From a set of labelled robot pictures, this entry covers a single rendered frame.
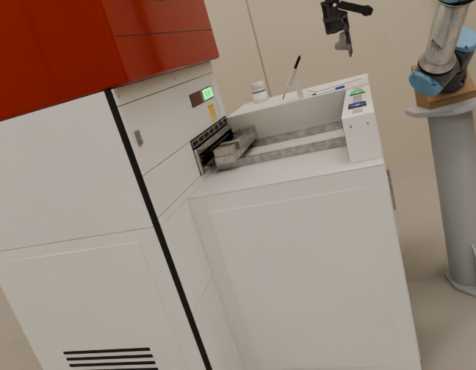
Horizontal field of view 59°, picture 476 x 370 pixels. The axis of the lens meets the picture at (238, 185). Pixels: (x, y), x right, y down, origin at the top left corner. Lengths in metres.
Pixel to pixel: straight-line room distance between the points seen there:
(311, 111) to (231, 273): 0.78
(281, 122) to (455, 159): 0.71
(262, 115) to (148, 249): 0.86
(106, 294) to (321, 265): 0.70
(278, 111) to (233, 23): 1.67
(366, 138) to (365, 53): 2.28
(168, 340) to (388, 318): 0.71
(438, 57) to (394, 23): 2.09
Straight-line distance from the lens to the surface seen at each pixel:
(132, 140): 1.19
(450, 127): 1.83
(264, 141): 1.83
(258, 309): 1.54
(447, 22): 1.43
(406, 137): 3.72
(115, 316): 1.50
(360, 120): 1.28
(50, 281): 1.57
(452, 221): 1.98
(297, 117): 1.85
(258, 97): 2.11
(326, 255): 1.37
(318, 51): 3.46
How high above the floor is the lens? 1.21
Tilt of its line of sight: 17 degrees down
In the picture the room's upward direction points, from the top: 16 degrees counter-clockwise
